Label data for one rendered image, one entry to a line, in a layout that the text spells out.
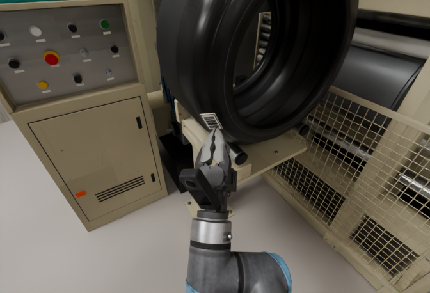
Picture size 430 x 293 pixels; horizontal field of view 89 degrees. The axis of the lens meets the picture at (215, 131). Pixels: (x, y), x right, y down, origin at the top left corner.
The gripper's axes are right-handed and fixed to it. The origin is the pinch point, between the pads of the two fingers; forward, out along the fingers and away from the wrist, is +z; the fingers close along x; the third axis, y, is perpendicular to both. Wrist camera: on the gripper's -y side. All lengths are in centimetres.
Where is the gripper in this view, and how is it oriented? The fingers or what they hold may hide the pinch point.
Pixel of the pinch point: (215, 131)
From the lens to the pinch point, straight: 53.8
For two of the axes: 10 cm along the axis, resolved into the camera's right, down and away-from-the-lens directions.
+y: 4.6, 3.0, 8.3
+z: 0.8, -9.5, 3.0
